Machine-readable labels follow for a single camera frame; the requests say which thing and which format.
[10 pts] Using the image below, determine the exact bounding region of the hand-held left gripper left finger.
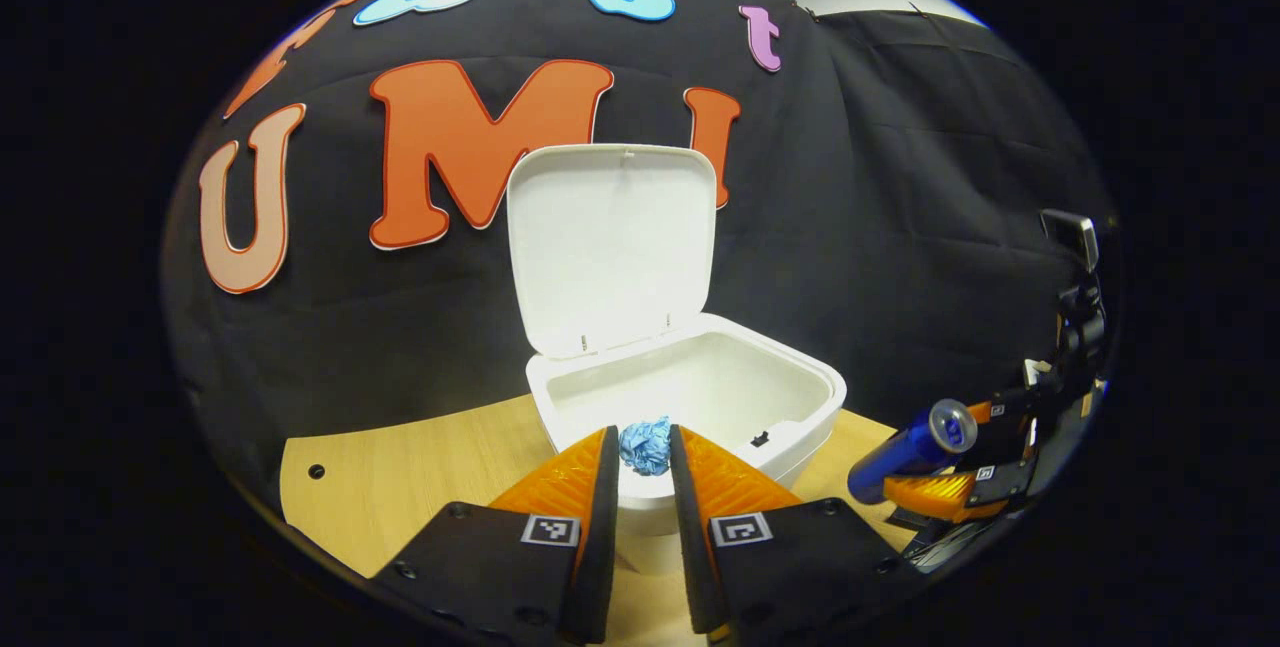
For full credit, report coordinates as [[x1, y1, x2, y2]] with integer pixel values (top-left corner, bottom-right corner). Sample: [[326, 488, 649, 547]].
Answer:
[[370, 425, 621, 646]]

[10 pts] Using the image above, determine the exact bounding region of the blue paper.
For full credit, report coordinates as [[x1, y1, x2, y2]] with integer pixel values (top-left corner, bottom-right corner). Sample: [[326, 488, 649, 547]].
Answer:
[[618, 416, 673, 477]]

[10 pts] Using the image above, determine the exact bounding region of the black backdrop cloth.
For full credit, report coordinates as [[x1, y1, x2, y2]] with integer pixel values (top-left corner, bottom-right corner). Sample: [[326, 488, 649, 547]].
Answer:
[[160, 0, 1118, 533]]

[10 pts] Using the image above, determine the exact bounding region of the white desktop garbage bin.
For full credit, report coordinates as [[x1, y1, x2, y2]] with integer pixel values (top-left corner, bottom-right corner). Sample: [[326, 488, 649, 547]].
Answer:
[[506, 143, 848, 578]]

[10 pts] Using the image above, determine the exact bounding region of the blue pop can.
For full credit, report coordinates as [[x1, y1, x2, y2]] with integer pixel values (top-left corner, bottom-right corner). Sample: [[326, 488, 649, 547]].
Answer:
[[847, 398, 979, 506]]

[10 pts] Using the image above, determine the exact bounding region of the wooden desktop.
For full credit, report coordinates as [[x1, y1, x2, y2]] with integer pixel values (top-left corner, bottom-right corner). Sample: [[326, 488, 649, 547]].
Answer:
[[278, 392, 961, 647]]

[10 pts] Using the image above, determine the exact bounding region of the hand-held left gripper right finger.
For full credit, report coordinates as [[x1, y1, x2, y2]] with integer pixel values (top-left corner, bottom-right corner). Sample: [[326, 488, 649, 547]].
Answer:
[[668, 424, 926, 644]]

